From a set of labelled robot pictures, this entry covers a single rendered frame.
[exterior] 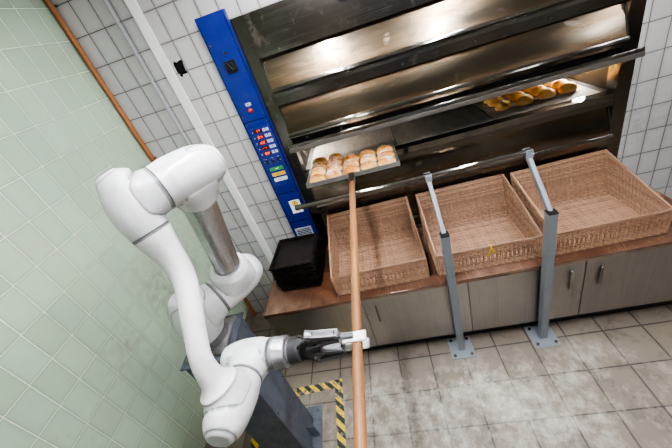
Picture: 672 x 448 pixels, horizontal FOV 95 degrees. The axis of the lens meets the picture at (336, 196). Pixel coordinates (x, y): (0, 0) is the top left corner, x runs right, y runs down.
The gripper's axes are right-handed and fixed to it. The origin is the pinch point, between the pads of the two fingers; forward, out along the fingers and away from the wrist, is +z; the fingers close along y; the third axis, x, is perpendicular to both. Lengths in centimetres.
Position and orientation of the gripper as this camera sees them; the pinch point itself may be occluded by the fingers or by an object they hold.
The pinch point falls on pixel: (356, 340)
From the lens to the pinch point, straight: 97.5
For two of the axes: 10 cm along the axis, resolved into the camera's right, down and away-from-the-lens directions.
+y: 2.8, 8.2, 5.0
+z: 9.6, -2.3, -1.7
